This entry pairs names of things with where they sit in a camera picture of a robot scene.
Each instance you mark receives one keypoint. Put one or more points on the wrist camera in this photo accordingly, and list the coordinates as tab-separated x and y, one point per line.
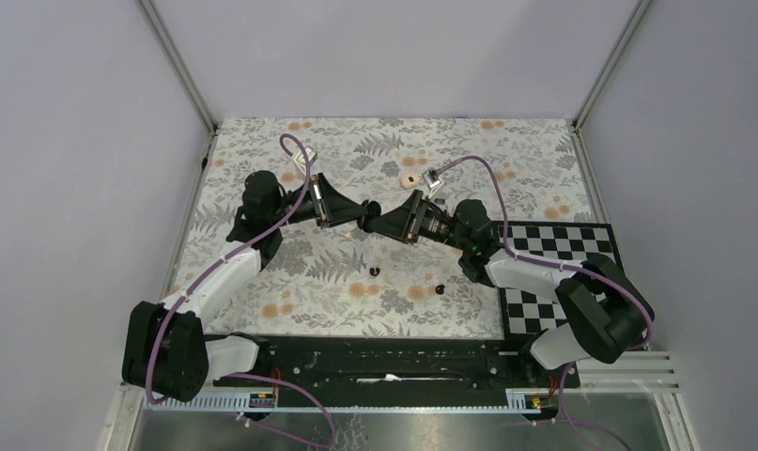
305	160
431	180

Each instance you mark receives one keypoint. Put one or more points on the black white checkerboard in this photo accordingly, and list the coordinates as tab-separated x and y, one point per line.
524	313

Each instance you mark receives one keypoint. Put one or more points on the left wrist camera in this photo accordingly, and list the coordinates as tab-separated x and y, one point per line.
305	160

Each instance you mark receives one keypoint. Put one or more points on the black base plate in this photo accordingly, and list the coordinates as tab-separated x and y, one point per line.
390	372

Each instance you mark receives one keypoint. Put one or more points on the floral patterned table mat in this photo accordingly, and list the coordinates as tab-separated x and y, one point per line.
319	281

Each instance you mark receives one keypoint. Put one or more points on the aluminium frame post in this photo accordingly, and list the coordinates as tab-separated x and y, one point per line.
176	62
618	49

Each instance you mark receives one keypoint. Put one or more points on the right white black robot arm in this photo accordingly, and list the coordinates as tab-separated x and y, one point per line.
605	314

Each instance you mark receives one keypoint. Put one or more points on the right aluminium frame post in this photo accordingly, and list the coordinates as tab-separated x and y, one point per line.
618	49

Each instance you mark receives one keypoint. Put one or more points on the pink round small object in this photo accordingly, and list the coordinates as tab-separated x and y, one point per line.
410	181

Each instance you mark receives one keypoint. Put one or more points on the black earbud charging case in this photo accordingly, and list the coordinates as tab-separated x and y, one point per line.
372	212

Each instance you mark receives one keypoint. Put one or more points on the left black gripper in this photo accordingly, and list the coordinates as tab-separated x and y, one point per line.
334	208

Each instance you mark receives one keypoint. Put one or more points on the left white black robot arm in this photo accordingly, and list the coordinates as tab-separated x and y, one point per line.
167	349

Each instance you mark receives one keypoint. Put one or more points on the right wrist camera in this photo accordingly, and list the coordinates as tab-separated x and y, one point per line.
431	180

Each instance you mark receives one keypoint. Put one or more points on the left aluminium frame post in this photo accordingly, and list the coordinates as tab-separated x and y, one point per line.
176	62

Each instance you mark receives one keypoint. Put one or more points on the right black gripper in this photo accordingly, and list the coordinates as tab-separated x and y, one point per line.
405	222

